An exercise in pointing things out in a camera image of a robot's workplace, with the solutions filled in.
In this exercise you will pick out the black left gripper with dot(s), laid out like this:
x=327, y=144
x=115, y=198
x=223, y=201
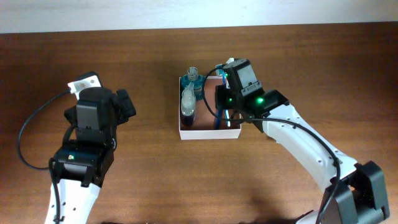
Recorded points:
x=120, y=116

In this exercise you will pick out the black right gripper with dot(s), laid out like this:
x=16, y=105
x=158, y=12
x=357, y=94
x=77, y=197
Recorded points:
x=221, y=100

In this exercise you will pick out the blue white toothbrush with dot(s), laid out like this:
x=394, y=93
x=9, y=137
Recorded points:
x=228, y=118

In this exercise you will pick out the teal Listerine mouthwash bottle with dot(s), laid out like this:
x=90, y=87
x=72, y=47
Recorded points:
x=194, y=77

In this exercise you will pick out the clear foam soap pump bottle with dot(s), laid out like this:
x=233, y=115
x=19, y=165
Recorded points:
x=188, y=105

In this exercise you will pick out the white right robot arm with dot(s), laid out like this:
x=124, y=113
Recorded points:
x=352, y=192

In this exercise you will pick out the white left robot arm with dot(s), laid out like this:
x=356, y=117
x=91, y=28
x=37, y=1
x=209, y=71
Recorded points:
x=78, y=168

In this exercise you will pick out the pink white cardboard box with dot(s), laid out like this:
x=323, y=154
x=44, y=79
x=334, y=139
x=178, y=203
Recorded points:
x=204, y=125

